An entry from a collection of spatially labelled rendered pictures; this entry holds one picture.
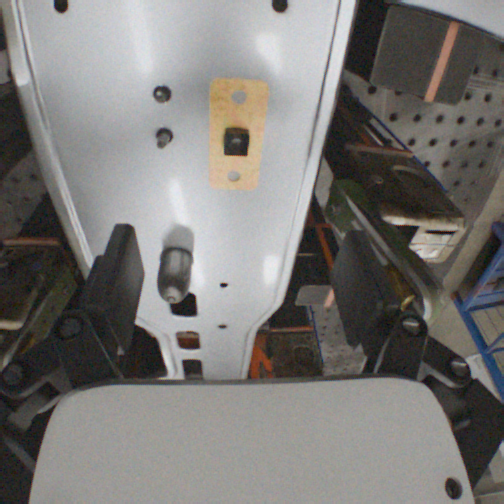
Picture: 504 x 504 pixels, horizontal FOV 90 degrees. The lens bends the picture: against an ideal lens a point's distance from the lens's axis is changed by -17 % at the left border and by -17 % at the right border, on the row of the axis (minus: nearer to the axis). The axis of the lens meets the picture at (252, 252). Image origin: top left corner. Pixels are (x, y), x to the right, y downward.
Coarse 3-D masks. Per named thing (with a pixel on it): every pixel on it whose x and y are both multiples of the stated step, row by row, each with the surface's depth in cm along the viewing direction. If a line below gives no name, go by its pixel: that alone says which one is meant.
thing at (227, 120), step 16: (224, 80) 17; (240, 80) 18; (256, 80) 18; (224, 96) 18; (256, 96) 18; (224, 112) 19; (240, 112) 19; (256, 112) 19; (224, 128) 20; (240, 128) 20; (256, 128) 20; (224, 144) 20; (240, 144) 21; (256, 144) 21; (224, 160) 22; (240, 160) 22; (256, 160) 22; (224, 176) 22; (240, 176) 23; (256, 176) 23
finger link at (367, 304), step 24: (360, 240) 11; (336, 264) 13; (360, 264) 11; (336, 288) 13; (360, 288) 11; (384, 288) 10; (360, 312) 11; (384, 312) 9; (360, 336) 11; (384, 336) 9; (432, 360) 9; (456, 360) 8; (456, 384) 8
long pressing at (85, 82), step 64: (0, 0) 12; (128, 0) 14; (192, 0) 14; (256, 0) 14; (320, 0) 15; (64, 64) 16; (128, 64) 16; (192, 64) 17; (256, 64) 17; (320, 64) 17; (64, 128) 19; (128, 128) 19; (192, 128) 20; (320, 128) 21; (64, 192) 22; (128, 192) 23; (192, 192) 24; (256, 192) 24; (256, 256) 29; (192, 320) 37; (256, 320) 37
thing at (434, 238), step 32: (352, 96) 45; (352, 128) 34; (384, 128) 36; (352, 160) 27; (384, 160) 28; (416, 160) 30; (384, 192) 23; (416, 192) 24; (448, 192) 25; (416, 224) 22; (448, 224) 22
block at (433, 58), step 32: (384, 32) 17; (416, 32) 17; (448, 32) 17; (480, 32) 17; (352, 64) 22; (384, 64) 19; (416, 64) 19; (448, 64) 19; (416, 96) 22; (448, 96) 20
